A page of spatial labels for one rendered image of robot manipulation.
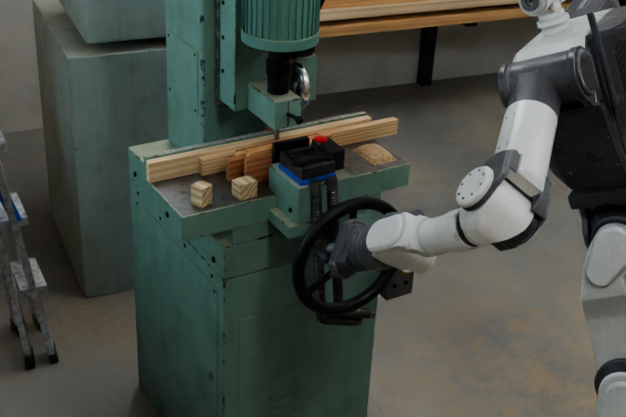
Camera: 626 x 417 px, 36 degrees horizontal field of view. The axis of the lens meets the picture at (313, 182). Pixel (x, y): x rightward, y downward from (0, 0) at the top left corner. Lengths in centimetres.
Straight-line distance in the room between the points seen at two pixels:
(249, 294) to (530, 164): 91
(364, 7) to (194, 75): 216
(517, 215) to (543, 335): 184
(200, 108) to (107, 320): 114
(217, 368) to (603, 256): 95
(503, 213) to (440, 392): 156
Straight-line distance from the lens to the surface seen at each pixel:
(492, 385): 314
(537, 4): 191
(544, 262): 381
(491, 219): 157
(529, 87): 171
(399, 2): 460
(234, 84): 231
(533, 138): 163
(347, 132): 241
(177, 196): 216
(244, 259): 221
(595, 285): 207
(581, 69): 172
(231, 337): 232
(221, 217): 213
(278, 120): 224
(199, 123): 243
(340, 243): 193
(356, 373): 262
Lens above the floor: 193
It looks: 27 degrees down
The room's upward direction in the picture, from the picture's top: 3 degrees clockwise
